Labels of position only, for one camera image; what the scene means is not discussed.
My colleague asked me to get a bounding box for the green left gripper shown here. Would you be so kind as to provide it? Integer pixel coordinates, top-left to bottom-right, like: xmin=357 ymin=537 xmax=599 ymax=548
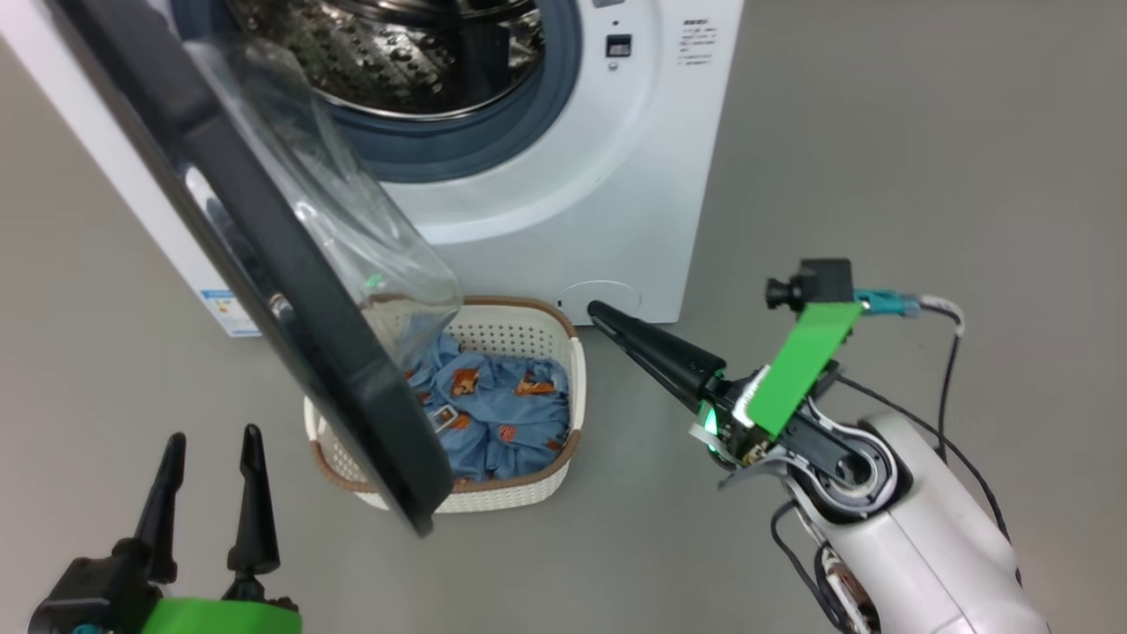
xmin=132 ymin=424 xmax=302 ymax=634

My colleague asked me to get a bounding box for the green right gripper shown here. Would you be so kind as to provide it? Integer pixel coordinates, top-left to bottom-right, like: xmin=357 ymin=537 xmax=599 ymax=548
xmin=588 ymin=300 xmax=864 ymax=469

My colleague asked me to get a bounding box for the blue bear-print pajama top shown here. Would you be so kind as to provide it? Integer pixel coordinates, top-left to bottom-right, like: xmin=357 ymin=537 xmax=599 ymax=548
xmin=401 ymin=348 xmax=573 ymax=483

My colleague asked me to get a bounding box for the black glass washing machine door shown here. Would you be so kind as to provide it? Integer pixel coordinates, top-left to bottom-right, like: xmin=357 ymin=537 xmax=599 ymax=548
xmin=44 ymin=0 xmax=465 ymax=538

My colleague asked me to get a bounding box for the cream perforated laundry basket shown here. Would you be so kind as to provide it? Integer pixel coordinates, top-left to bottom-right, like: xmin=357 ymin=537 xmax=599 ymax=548
xmin=304 ymin=295 xmax=588 ymax=514

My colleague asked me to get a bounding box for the white front-load washing machine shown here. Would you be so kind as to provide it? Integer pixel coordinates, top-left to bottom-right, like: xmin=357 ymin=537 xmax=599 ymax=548
xmin=0 ymin=0 xmax=745 ymax=340

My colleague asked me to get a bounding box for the round white filter cover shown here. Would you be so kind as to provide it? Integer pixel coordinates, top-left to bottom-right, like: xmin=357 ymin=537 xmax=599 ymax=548
xmin=556 ymin=280 xmax=644 ymax=324

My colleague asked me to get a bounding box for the blue energy label sticker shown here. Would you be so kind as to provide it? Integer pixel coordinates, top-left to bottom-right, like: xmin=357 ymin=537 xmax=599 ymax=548
xmin=201 ymin=289 xmax=261 ymax=338

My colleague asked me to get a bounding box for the teal-plug camera cable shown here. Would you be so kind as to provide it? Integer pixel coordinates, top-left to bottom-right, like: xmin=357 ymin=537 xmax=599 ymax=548
xmin=852 ymin=291 xmax=1024 ymax=586

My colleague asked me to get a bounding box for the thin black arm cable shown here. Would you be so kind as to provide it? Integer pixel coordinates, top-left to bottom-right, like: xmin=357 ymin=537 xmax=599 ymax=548
xmin=770 ymin=500 xmax=848 ymax=634

